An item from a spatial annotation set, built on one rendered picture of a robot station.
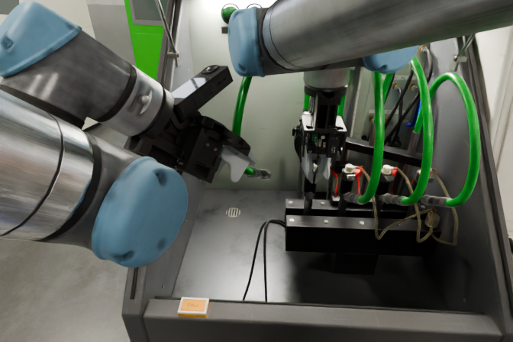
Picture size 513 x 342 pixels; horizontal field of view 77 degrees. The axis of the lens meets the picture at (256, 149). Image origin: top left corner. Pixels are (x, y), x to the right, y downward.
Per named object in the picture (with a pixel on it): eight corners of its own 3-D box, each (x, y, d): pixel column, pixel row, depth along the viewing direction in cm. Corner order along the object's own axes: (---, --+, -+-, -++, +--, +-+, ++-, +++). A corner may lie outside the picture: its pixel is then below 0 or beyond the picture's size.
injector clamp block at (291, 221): (283, 271, 80) (286, 225, 72) (282, 241, 88) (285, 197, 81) (424, 277, 78) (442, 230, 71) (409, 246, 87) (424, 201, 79)
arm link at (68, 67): (-33, 72, 30) (14, -2, 32) (81, 125, 38) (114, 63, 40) (-15, 72, 25) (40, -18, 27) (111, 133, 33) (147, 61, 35)
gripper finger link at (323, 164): (316, 196, 62) (321, 156, 58) (313, 179, 67) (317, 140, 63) (332, 197, 62) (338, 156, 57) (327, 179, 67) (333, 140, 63)
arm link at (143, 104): (113, 66, 40) (150, 62, 34) (143, 85, 43) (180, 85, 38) (85, 120, 38) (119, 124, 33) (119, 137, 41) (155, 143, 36)
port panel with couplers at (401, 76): (362, 139, 93) (384, 25, 78) (360, 133, 96) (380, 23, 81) (408, 140, 93) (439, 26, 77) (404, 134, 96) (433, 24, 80)
